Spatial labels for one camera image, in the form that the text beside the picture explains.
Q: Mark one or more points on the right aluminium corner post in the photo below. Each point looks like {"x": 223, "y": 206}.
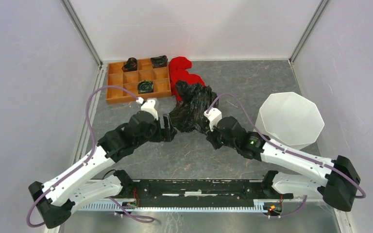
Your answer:
{"x": 309, "y": 29}

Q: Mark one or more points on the black plastic trash bag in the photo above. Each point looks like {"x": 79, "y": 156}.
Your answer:
{"x": 187, "y": 115}

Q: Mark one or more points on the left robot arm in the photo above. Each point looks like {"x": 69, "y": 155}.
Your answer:
{"x": 59, "y": 197}

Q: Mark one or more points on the black bag roll left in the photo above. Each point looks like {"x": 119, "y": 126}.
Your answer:
{"x": 130, "y": 65}

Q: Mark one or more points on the white slotted cable duct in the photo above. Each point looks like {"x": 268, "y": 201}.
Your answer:
{"x": 108, "y": 205}

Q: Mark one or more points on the white plastic trash bin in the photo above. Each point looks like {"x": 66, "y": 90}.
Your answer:
{"x": 290, "y": 119}

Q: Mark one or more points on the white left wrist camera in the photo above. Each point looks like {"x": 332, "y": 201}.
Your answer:
{"x": 149, "y": 105}

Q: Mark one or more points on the left aluminium corner post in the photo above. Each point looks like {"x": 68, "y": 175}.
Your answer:
{"x": 81, "y": 31}

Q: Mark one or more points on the wooden compartment tray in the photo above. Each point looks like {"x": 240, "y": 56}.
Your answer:
{"x": 145, "y": 71}

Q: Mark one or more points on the black green bag roll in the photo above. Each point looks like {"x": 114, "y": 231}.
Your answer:
{"x": 145, "y": 86}

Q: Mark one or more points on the aluminium corner post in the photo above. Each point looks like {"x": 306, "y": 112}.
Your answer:
{"x": 81, "y": 31}
{"x": 309, "y": 29}

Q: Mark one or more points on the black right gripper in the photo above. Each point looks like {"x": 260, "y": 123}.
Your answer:
{"x": 210, "y": 137}

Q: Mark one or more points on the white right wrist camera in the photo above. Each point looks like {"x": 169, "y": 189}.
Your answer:
{"x": 213, "y": 115}

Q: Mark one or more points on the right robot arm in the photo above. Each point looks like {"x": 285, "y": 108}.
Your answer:
{"x": 335, "y": 180}

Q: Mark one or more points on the black bag roll right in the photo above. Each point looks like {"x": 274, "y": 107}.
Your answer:
{"x": 159, "y": 61}

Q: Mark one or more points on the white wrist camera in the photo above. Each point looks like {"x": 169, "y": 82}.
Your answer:
{"x": 213, "y": 115}
{"x": 149, "y": 105}

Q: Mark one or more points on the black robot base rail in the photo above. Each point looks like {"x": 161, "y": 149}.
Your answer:
{"x": 197, "y": 193}

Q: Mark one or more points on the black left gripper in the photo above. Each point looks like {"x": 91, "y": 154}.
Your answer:
{"x": 167, "y": 133}

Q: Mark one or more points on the red cloth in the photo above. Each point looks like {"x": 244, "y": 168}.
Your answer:
{"x": 178, "y": 70}

